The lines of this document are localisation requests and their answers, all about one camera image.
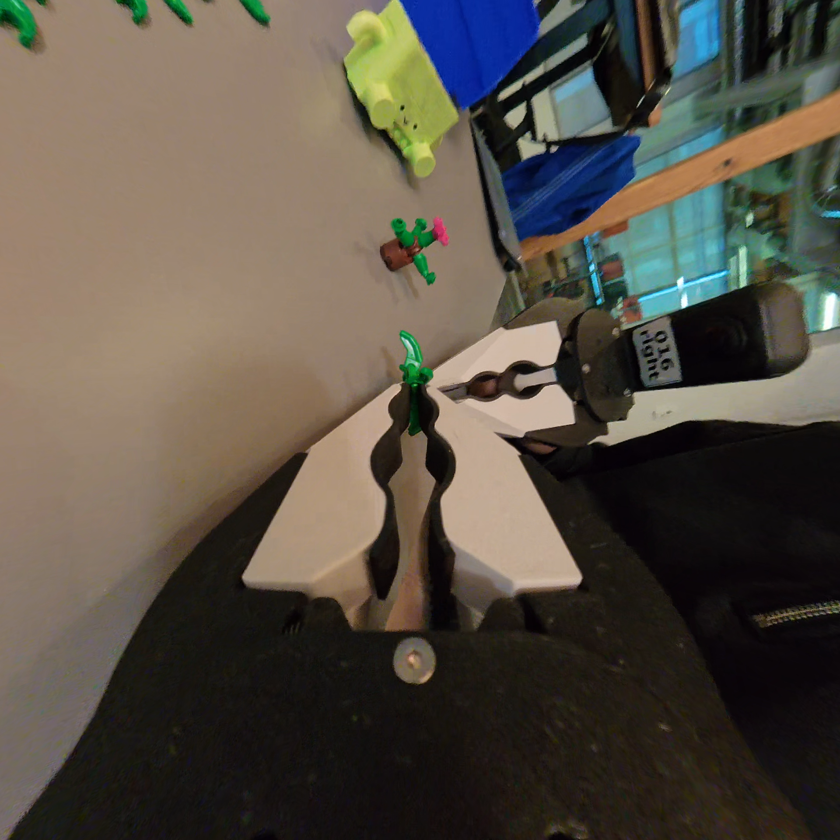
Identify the blue plastic bin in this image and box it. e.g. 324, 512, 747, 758
400, 0, 542, 111

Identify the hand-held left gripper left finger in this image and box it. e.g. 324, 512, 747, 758
241, 384, 413, 631

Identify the group of green leaf pieces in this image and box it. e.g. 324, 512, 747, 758
0, 0, 271, 48

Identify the black-legged desk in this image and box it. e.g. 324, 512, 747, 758
469, 0, 677, 172

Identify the small potted toy flower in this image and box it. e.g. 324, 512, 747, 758
379, 217, 450, 286

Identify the lime green toy flower pot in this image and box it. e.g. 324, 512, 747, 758
343, 0, 460, 179

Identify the person's black jacket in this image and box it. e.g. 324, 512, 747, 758
545, 420, 840, 840

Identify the wooden beam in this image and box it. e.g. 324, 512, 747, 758
518, 88, 840, 263

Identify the blue bag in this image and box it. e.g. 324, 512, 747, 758
502, 134, 643, 240

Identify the green spiky plant stem piece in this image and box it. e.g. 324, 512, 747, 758
397, 330, 435, 437

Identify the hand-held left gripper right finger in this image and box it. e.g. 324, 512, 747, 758
423, 386, 585, 631

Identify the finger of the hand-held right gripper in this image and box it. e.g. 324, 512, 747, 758
437, 320, 565, 389
451, 382, 580, 441

